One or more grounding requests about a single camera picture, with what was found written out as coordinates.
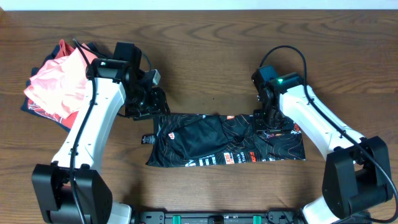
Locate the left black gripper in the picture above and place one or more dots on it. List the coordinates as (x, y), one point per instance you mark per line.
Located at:
(158, 107)

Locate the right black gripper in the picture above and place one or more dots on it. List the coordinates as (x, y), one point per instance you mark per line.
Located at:
(260, 126)

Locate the black orange patterned jersey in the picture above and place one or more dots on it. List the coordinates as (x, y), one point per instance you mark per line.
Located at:
(193, 140)

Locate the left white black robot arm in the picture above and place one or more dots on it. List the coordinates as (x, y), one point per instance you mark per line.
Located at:
(70, 189)

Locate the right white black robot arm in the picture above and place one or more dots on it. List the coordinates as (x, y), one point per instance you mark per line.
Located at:
(357, 168)

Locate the folded salmon pink shirt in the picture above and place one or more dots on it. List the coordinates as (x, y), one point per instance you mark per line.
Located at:
(59, 86)

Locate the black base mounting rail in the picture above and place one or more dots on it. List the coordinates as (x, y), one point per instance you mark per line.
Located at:
(270, 217)

